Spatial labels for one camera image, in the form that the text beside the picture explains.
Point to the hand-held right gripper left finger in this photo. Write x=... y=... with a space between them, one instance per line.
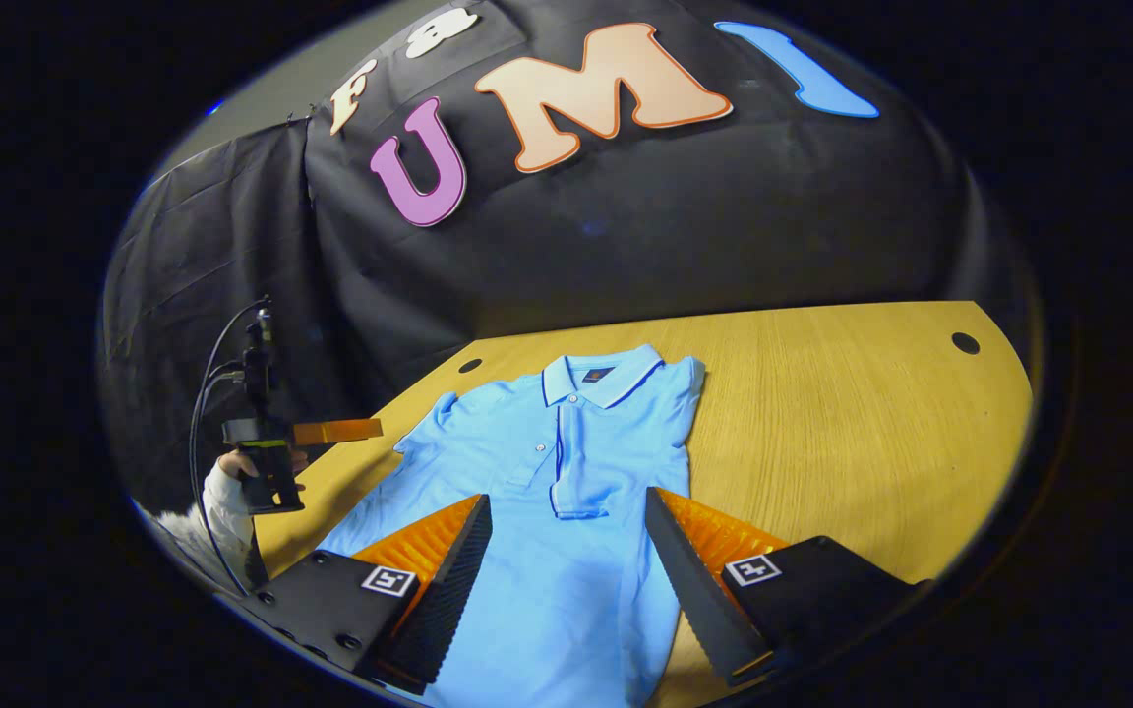
x=448 y=590

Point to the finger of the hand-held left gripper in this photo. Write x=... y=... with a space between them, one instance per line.
x=335 y=431

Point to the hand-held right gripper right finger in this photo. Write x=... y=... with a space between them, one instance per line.
x=689 y=580

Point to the light blue polo T-shirt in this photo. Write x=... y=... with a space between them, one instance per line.
x=566 y=590

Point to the black backdrop cloth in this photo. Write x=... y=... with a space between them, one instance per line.
x=675 y=226

